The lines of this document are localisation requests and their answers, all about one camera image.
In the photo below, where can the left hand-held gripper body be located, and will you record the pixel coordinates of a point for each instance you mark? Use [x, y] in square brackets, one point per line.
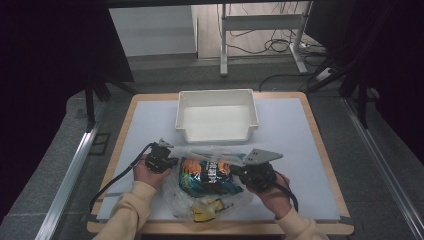
[157, 160]

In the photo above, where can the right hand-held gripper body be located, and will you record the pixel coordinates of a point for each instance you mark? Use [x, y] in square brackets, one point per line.
[258, 175]

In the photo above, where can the blue snack packet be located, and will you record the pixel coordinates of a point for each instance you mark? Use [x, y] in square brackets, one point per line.
[206, 183]

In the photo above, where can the clear plastic bag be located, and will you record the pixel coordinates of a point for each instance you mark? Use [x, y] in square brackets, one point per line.
[178, 200]

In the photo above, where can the white plastic bin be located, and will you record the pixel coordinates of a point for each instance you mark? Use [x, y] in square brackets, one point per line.
[216, 123]

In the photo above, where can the yellow snack packet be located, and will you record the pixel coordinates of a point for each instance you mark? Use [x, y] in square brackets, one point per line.
[203, 213]

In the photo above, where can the person's left hand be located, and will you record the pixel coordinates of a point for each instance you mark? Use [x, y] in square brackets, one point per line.
[148, 178]

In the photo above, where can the person's right hand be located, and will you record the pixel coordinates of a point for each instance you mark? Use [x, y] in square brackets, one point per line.
[273, 200]

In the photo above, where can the wooden table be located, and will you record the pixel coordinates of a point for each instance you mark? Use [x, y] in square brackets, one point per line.
[320, 230]

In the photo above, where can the black stand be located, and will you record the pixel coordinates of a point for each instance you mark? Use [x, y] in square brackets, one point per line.
[90, 100]
[361, 100]

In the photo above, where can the white power strip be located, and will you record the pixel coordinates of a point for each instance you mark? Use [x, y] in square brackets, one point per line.
[323, 74]

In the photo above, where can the white partition panel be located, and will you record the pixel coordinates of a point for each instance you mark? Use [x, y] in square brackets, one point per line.
[153, 30]

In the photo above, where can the dark curtain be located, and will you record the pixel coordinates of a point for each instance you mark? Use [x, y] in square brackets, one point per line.
[396, 66]
[40, 83]

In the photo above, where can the metal floor rail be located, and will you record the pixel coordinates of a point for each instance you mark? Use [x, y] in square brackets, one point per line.
[66, 186]
[386, 173]

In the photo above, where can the white desk frame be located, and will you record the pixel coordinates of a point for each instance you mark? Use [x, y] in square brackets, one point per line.
[263, 22]

